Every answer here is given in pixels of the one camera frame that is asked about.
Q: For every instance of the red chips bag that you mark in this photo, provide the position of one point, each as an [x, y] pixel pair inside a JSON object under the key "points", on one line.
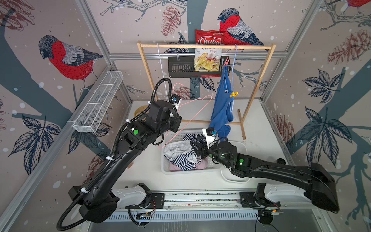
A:
{"points": [[208, 59]]}

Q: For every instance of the white plastic tray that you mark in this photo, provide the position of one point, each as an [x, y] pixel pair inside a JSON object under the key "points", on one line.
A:
{"points": [[227, 175]]}

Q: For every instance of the white wire mesh shelf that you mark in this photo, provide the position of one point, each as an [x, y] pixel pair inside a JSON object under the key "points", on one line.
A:
{"points": [[94, 111]]}

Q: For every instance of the pink wire hanger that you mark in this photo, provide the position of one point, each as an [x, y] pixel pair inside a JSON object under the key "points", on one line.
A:
{"points": [[195, 114]]}

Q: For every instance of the yellow clothespin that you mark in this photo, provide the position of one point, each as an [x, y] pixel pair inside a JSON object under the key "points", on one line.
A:
{"points": [[234, 94]]}

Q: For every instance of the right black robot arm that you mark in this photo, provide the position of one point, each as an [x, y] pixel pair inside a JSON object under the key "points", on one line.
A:
{"points": [[318, 185]]}

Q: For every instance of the black wall basket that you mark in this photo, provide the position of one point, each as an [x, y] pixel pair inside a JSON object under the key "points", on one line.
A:
{"points": [[183, 67]]}

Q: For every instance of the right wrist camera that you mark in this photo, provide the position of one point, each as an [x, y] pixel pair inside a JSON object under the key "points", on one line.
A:
{"points": [[210, 135]]}

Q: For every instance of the light blue wire hanger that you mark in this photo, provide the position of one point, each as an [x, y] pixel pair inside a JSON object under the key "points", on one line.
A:
{"points": [[233, 66]]}

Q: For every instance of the yellow steamer with buns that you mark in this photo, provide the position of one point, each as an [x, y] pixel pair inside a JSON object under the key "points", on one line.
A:
{"points": [[141, 111]]}

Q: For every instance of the blue tank top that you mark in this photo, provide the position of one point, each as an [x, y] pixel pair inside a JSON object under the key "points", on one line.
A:
{"points": [[223, 105]]}

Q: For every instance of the white wire hanger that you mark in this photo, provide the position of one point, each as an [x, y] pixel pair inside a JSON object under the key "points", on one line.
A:
{"points": [[162, 71]]}

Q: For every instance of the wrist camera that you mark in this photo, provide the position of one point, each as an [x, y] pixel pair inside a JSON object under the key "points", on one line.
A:
{"points": [[176, 101], [210, 135]]}

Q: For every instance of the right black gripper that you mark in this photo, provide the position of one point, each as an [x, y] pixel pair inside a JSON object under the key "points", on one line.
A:
{"points": [[201, 151]]}

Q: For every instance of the pink tank top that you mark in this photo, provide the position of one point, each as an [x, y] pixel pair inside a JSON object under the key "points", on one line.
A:
{"points": [[201, 166]]}

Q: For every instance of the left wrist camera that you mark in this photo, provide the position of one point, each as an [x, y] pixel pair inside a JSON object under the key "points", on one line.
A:
{"points": [[176, 101]]}

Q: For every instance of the white perforated basket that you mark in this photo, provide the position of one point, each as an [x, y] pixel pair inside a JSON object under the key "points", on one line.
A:
{"points": [[165, 165]]}

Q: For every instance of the wooden clothes rack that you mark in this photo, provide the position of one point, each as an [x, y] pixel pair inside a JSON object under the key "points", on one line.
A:
{"points": [[241, 116]]}

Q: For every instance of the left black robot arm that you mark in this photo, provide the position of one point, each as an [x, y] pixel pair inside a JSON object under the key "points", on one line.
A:
{"points": [[95, 201]]}

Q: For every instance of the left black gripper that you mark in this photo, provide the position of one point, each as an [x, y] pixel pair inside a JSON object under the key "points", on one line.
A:
{"points": [[177, 120]]}

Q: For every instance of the striped tank top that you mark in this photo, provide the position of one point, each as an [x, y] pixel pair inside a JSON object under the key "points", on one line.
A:
{"points": [[182, 154]]}

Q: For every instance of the red clothespin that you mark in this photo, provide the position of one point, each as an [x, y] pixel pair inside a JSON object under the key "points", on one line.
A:
{"points": [[227, 62]]}

